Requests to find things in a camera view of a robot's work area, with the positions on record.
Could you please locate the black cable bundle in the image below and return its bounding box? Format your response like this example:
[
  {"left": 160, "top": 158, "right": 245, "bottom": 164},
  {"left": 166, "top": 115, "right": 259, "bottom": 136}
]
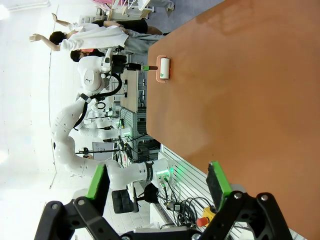
[{"left": 157, "top": 174, "right": 213, "bottom": 230}]

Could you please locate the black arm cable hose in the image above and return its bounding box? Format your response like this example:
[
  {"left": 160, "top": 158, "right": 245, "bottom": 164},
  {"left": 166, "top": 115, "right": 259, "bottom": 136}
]
[{"left": 72, "top": 71, "right": 123, "bottom": 131}]

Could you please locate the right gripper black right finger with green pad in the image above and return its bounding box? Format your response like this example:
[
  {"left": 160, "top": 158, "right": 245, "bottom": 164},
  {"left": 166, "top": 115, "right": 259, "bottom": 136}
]
[{"left": 199, "top": 161, "right": 293, "bottom": 240}]

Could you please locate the white lint roller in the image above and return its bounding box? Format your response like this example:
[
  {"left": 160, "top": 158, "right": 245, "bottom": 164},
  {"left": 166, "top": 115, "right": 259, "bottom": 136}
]
[{"left": 149, "top": 54, "right": 173, "bottom": 83}]

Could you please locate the yellow red emergency stop button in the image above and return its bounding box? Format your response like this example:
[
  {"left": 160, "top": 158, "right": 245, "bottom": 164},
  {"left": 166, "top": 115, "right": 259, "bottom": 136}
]
[{"left": 196, "top": 205, "right": 217, "bottom": 228}]

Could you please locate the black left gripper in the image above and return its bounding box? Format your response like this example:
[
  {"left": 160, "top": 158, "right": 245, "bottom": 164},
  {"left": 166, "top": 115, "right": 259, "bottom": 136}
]
[{"left": 111, "top": 54, "right": 151, "bottom": 75}]

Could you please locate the black round object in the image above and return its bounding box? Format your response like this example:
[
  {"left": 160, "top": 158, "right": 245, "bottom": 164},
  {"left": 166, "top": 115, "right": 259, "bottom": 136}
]
[{"left": 143, "top": 183, "right": 160, "bottom": 204}]

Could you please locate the white background rack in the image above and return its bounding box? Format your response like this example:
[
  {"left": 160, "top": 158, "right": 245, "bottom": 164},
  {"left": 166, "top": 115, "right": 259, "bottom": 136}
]
[{"left": 107, "top": 0, "right": 155, "bottom": 20}]

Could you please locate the black tripod boom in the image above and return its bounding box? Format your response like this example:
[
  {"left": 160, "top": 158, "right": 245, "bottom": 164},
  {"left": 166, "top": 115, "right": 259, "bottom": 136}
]
[{"left": 74, "top": 146, "right": 123, "bottom": 155}]

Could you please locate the person with red mask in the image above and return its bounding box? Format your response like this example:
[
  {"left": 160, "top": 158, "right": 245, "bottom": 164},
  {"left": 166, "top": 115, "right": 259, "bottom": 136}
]
[{"left": 70, "top": 48, "right": 106, "bottom": 63}]

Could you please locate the black office chair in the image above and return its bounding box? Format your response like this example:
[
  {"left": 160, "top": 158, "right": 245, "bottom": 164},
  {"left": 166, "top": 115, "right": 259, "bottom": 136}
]
[{"left": 111, "top": 189, "right": 140, "bottom": 214}]

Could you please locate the light wooden background table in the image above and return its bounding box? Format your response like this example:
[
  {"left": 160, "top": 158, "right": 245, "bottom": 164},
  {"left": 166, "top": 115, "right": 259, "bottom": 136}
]
[{"left": 120, "top": 70, "right": 140, "bottom": 114}]

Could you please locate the person in white shirt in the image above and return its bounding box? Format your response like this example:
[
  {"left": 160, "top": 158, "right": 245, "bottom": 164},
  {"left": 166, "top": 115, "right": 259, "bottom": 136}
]
[{"left": 29, "top": 23, "right": 166, "bottom": 55}]

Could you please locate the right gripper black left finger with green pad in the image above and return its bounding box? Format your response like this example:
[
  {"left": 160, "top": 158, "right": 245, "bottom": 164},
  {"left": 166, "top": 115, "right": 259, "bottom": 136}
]
[{"left": 33, "top": 164, "right": 121, "bottom": 240}]

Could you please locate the grey slatted cabinet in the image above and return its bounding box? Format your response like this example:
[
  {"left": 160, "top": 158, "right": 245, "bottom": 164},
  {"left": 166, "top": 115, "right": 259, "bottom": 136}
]
[{"left": 118, "top": 106, "right": 149, "bottom": 138}]

